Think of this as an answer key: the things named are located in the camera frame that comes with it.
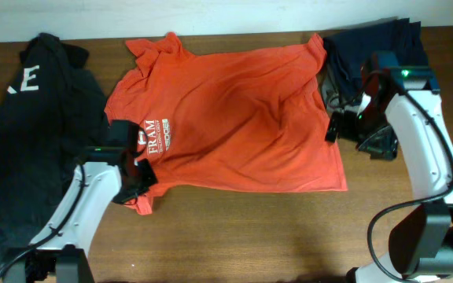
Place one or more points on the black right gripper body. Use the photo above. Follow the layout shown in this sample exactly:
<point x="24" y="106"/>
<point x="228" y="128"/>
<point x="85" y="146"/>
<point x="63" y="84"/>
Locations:
<point x="372" y="138"/>

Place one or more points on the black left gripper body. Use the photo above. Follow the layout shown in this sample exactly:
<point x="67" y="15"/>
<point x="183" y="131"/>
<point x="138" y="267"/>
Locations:
<point x="145" y="177"/>

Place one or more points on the red soccer t-shirt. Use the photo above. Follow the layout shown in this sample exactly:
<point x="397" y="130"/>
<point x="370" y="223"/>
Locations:
<point x="250" y="121"/>

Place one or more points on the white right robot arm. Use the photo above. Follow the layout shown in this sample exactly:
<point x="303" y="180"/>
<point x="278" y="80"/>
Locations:
<point x="398" y="111"/>

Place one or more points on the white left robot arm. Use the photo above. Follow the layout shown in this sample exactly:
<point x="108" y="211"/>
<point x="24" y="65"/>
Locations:
<point x="111" y="173"/>

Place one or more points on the folded navy blue garment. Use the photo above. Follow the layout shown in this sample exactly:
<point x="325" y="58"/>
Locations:
<point x="348" y="50"/>

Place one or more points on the black t-shirt white letters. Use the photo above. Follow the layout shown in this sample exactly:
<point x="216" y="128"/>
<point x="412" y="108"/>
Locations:
<point x="52" y="110"/>

